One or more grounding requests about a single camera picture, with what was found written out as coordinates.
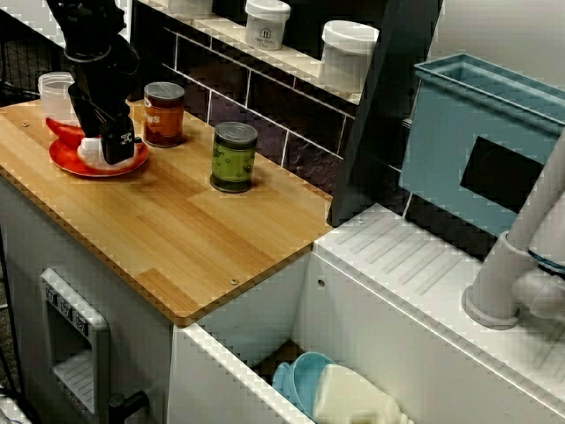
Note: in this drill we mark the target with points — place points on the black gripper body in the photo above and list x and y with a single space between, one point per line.
99 84

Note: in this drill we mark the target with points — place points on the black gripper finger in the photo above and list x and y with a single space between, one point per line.
117 141
86 117

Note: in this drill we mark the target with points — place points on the white toy sushi piece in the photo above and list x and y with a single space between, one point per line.
90 148

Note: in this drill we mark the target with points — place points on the red toy pepper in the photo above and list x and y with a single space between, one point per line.
62 130

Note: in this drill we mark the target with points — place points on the orange beans can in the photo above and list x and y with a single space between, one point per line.
163 119

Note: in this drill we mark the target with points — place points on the green peas can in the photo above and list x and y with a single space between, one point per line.
234 163

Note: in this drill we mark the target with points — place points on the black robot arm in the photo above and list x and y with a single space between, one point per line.
84 26

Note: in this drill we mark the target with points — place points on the clear open plastic jar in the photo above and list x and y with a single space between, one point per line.
53 101

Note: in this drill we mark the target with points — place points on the red plate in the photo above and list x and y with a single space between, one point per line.
66 163

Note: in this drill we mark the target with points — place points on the white counter cabinet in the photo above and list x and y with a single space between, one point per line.
26 265

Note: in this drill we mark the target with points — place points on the dark tiled backsplash shelf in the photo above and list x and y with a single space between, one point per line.
282 101

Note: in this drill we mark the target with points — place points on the small white lidded jar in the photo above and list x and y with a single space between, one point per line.
267 26

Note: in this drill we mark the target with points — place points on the grey dishwasher panel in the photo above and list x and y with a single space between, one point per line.
99 353

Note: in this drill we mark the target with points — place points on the large white lidded jar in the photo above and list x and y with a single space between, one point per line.
348 57

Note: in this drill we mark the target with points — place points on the light blue bowl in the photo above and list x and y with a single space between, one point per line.
300 380

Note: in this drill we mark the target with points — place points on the teal plastic box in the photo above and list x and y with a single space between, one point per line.
441 146

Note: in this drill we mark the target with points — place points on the white sink unit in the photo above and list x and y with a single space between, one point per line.
397 331

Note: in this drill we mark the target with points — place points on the cream toy jug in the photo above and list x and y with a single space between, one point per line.
353 397

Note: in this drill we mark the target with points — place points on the grey toy faucet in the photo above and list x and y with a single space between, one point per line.
499 282

